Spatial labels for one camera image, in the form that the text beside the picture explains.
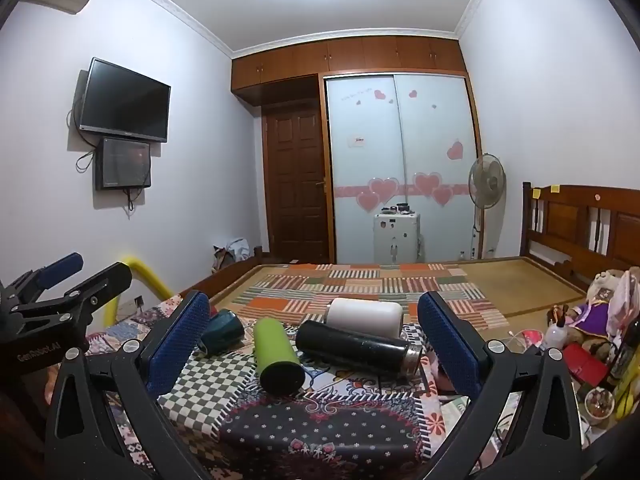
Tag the red wallet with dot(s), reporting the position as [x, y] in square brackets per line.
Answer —
[587, 362]

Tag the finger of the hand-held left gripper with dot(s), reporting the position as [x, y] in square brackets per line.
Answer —
[100, 282]
[62, 266]

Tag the white small cabinet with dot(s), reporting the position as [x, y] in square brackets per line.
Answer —
[397, 237]

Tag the standing electric fan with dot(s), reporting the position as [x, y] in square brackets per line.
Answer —
[486, 180]

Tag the beige plush toy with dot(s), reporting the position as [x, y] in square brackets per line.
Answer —
[602, 285]

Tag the wooden overhead cabinet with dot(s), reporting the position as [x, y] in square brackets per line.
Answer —
[325, 62]

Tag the green bottle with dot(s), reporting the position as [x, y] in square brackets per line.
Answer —
[277, 360]

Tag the brown wooden door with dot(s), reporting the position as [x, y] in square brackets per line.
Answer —
[295, 185]

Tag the black thermos cup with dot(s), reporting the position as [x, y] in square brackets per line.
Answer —
[350, 346]

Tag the wall-mounted black television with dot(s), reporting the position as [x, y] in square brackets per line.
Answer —
[125, 97]

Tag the white cup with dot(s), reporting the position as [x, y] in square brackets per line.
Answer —
[365, 316]

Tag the small black wall monitor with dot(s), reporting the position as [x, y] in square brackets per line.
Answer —
[124, 162]

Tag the white bag pile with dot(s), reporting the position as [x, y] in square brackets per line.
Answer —
[232, 252]

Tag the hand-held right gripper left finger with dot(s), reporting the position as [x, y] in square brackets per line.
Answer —
[177, 345]

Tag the wardrobe with heart stickers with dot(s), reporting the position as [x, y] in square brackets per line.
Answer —
[400, 160]

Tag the wooden bed frame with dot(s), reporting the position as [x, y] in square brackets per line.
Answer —
[565, 220]

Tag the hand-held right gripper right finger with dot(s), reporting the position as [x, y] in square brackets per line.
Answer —
[450, 345]

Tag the small bowl with contents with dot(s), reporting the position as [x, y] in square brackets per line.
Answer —
[599, 402]

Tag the patchwork striped blanket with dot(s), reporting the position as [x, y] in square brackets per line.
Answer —
[360, 280]

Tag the dark green mug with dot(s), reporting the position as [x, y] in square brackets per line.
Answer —
[225, 332]

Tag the purple dressed doll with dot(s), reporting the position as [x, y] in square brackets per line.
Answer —
[590, 316]

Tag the floral checkered printed blanket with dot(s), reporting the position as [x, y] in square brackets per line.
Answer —
[310, 425]

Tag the white spray bottle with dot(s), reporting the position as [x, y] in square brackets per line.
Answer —
[557, 332]

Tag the yellow foam tube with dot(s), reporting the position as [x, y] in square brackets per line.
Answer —
[150, 280]

